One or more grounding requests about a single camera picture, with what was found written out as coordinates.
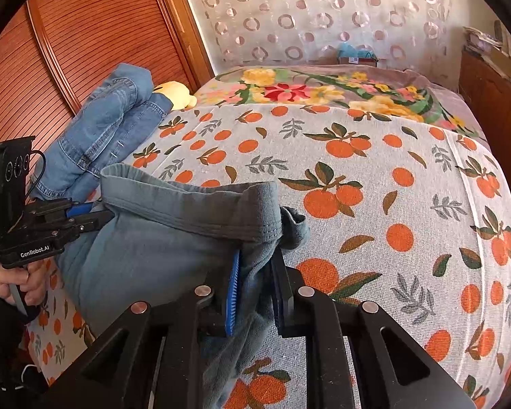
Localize small box with teal item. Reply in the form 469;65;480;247
336;43;380;66

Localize stack of papers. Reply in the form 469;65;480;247
463;21;511;79

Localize wooden cabinet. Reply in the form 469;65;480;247
458;49;511;171

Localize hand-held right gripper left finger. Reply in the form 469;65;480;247
43;251;242;409

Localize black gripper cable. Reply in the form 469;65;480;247
23;149;47;199

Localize pile of folded blue jeans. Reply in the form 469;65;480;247
30;64;174;203

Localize yellow plush toy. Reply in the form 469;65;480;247
153;82;199;110

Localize person's left forearm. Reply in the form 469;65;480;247
0;294;43;393

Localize orange fruit print bedsheet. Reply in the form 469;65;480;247
26;104;511;409

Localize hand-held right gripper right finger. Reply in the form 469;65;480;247
270;259;478;409

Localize grey blue sweatpants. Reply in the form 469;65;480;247
55;164;311;409

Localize person's left hand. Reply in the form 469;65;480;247
0;259;48;306

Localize floral blanket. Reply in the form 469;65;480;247
193;66;486;137

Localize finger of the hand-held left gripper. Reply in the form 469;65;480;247
34;211;114;244
26;198;94;219

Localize circle pattern sheer curtain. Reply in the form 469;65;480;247
176;0;473;81

